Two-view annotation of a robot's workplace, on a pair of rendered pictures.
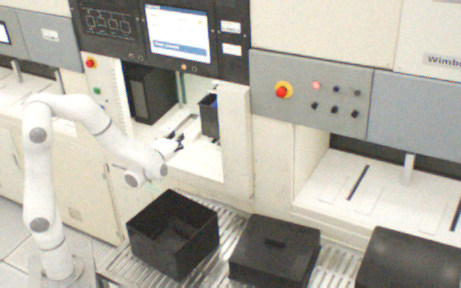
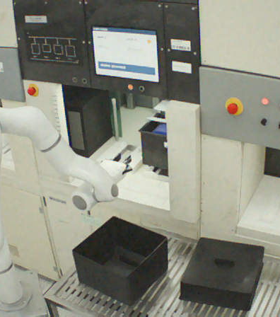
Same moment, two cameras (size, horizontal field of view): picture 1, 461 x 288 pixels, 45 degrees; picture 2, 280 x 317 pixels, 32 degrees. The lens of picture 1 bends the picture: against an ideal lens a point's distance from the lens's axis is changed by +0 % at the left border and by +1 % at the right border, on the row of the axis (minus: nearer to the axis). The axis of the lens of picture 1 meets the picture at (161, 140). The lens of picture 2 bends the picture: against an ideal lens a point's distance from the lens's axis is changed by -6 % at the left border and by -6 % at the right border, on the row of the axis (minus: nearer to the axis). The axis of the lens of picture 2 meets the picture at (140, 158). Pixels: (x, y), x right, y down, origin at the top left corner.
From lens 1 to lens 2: 33 cm
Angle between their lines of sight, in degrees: 9
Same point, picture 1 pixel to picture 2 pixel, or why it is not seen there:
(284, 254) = (234, 271)
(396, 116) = not seen: outside the picture
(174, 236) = (120, 264)
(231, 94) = (182, 112)
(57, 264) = (7, 288)
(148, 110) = (85, 141)
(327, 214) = (269, 232)
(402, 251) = not seen: outside the picture
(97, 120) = (47, 134)
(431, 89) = not seen: outside the picture
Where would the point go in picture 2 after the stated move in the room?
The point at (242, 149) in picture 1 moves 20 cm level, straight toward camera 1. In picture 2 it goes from (191, 171) to (197, 201)
